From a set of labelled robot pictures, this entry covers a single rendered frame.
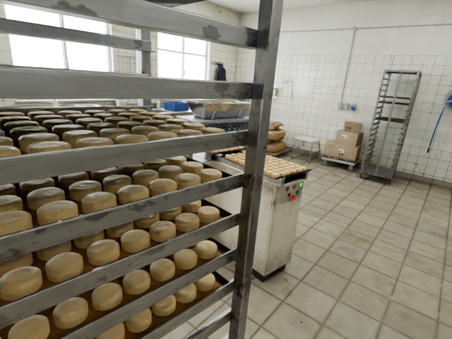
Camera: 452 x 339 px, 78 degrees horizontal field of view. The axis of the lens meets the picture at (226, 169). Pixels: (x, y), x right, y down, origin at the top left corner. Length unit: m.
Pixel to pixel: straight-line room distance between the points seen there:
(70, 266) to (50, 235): 0.09
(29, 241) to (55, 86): 0.18
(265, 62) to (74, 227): 0.40
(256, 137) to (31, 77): 0.36
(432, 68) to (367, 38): 1.19
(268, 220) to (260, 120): 1.59
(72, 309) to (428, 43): 5.88
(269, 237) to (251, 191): 1.58
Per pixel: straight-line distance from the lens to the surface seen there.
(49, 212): 0.45
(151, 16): 0.42
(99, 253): 0.51
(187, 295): 0.68
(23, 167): 0.38
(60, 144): 0.44
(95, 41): 0.83
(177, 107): 5.35
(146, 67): 0.89
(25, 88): 0.37
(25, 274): 0.50
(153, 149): 0.43
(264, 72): 0.53
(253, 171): 0.56
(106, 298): 0.56
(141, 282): 0.58
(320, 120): 6.34
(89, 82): 0.38
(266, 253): 2.21
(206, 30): 0.47
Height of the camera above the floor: 1.52
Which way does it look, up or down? 18 degrees down
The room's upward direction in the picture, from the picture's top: 4 degrees clockwise
